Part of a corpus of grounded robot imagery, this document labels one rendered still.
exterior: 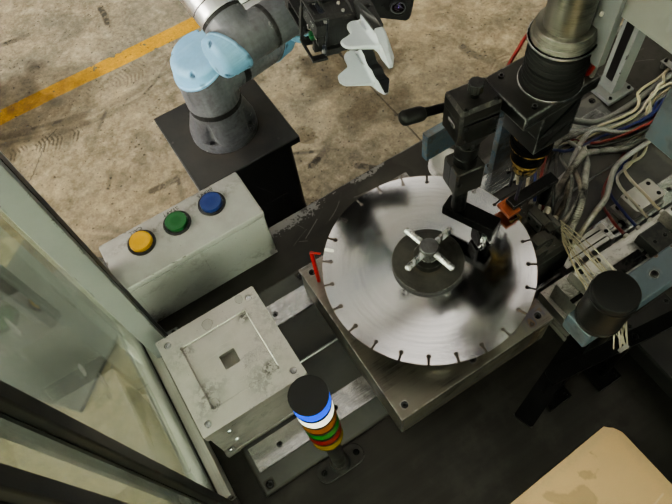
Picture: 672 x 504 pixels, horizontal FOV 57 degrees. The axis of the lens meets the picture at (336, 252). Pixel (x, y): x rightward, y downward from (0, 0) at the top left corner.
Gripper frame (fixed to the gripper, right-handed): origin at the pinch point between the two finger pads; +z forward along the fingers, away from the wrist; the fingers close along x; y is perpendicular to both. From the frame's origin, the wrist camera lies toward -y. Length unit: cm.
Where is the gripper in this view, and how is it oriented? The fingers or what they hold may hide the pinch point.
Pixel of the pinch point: (389, 72)
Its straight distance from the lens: 84.0
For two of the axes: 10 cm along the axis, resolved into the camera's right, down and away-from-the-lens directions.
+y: -9.2, 3.0, -2.6
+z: 3.9, 7.9, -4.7
